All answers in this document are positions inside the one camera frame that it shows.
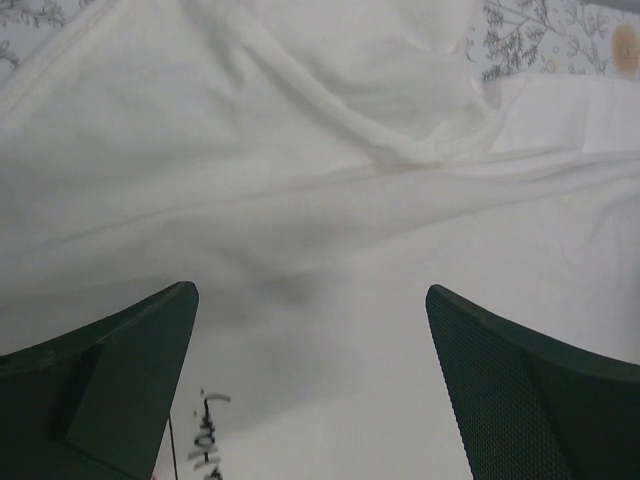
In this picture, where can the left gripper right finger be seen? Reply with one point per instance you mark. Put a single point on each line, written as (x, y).
(528, 406)

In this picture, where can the white t shirt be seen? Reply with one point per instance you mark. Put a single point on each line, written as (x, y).
(313, 167)

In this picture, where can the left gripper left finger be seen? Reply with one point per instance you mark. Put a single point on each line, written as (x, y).
(93, 403)

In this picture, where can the floral table mat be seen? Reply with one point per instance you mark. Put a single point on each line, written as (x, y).
(504, 37)

